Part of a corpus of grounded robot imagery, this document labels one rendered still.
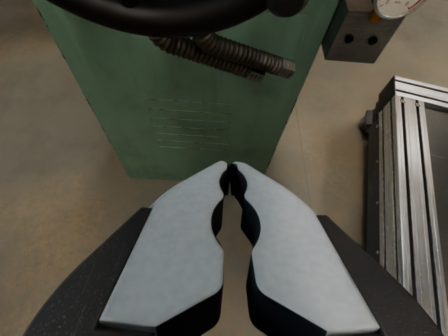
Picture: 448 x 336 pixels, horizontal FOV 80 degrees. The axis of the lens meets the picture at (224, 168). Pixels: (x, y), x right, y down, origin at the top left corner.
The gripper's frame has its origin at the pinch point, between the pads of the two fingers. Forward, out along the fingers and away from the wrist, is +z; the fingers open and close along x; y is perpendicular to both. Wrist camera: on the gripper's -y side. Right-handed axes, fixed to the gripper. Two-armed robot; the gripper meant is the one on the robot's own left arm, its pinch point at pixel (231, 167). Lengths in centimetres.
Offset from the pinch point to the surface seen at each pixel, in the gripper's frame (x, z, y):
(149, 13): -6.4, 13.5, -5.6
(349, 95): 55, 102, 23
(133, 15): -7.7, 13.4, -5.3
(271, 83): 9.4, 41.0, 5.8
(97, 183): -38, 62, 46
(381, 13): 18.6, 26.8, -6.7
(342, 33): 16.5, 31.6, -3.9
